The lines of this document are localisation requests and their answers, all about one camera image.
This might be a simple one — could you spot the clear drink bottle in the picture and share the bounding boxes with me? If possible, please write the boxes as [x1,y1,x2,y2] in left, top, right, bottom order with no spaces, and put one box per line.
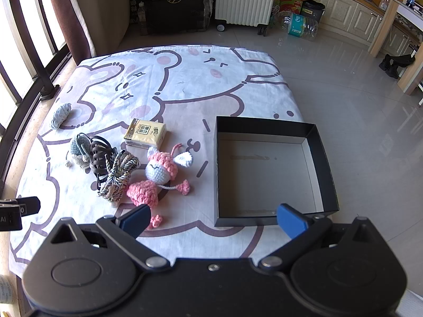
[138,2,148,35]

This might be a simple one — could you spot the bundle of clear plastic bottles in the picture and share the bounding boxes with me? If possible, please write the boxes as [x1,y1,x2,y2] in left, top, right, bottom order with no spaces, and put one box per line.
[276,11,318,42]

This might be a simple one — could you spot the yellow tissue pack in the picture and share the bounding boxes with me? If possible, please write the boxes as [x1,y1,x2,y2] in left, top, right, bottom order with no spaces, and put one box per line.
[123,118,167,148]

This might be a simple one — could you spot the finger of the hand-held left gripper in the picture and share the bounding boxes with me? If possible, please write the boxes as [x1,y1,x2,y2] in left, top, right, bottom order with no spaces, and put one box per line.
[0,197,41,217]

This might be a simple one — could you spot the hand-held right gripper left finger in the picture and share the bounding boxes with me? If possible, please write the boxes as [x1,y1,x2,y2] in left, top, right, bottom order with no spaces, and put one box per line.
[49,204,171,269]

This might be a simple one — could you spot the black and white rope bundle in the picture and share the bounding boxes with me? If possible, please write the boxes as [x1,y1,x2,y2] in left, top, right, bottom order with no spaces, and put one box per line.
[97,150,140,208]

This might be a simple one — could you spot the black trash bin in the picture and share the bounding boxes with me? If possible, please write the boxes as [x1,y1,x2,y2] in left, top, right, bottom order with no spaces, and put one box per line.
[300,0,326,24]

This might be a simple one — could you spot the white crochet lace cloth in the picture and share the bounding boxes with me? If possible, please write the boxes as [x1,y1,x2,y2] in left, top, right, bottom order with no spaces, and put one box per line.
[50,102,74,129]

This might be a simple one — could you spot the brown curtain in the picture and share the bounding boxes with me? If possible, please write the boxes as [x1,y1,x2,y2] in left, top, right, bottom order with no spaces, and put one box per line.
[44,0,130,67]

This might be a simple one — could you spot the pink crochet bunny doll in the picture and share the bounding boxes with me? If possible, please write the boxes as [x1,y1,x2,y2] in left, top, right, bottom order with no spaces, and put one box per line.
[126,143,194,230]

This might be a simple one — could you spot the dark brown strap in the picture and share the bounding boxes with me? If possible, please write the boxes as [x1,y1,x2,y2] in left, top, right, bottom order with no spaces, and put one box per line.
[90,136,118,190]

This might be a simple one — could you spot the wooden counter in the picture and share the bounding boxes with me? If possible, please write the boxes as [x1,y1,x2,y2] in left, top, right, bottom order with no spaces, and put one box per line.
[368,0,423,96]

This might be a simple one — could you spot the grey crochet elephant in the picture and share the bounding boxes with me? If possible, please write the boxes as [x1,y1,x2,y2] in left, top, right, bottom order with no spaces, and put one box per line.
[66,133,95,172]

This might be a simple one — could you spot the black cardboard box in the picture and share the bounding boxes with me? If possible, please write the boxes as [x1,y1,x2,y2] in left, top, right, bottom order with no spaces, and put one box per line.
[214,116,340,228]

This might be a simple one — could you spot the dark window railing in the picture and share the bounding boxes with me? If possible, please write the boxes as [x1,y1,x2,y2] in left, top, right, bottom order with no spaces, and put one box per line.
[0,0,71,185]

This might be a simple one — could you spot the cartoon bear printed blanket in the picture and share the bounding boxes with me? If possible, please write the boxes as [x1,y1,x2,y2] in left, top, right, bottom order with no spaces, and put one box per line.
[8,45,306,268]

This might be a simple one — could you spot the black cabinet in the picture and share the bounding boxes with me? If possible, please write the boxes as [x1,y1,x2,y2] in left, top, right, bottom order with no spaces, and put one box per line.
[127,0,215,35]

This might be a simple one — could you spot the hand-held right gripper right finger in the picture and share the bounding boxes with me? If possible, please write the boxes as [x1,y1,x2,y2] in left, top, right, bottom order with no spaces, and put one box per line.
[258,203,384,269]

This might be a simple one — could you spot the cream kitchen cabinets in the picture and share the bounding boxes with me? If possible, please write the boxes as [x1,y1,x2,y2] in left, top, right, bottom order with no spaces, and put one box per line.
[279,0,385,43]

